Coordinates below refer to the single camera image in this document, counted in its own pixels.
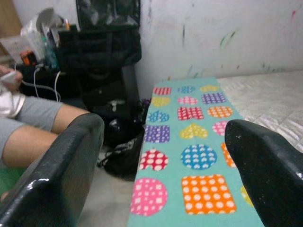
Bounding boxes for small orange object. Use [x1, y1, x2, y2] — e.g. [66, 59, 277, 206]
[19, 50, 39, 66]

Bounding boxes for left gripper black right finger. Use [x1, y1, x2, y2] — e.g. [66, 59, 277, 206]
[224, 119, 303, 227]

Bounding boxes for grey shorts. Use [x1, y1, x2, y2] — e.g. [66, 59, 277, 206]
[0, 95, 64, 154]

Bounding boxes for turquoise patterned blanket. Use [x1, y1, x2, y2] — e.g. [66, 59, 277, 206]
[126, 77, 266, 227]

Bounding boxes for green plastic stool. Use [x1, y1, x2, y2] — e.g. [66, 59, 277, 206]
[0, 166, 27, 198]

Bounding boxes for light wooden panel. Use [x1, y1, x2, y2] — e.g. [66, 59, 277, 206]
[0, 0, 22, 39]

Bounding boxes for white handheld device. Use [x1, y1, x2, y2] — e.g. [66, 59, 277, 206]
[0, 71, 18, 85]

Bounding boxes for blue plastic bottle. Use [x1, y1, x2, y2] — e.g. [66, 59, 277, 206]
[42, 35, 59, 70]

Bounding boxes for white cable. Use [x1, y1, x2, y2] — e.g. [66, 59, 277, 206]
[14, 60, 62, 103]

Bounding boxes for white quilted mattress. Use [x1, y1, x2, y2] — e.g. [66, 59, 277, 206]
[216, 70, 303, 153]

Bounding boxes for black floor bag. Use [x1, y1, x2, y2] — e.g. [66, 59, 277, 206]
[91, 98, 152, 177]

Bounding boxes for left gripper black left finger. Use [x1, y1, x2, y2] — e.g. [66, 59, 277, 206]
[0, 113, 105, 227]

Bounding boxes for person's hand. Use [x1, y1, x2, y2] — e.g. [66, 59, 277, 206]
[0, 64, 24, 92]

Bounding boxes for person's bare leg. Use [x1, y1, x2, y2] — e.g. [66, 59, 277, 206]
[51, 103, 92, 134]
[1, 122, 79, 169]

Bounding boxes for white shirt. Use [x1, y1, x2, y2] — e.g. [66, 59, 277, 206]
[0, 88, 27, 119]

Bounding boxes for black hanging organizer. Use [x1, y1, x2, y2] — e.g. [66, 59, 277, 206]
[75, 0, 142, 31]

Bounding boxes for black case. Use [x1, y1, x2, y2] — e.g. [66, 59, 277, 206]
[80, 64, 141, 112]

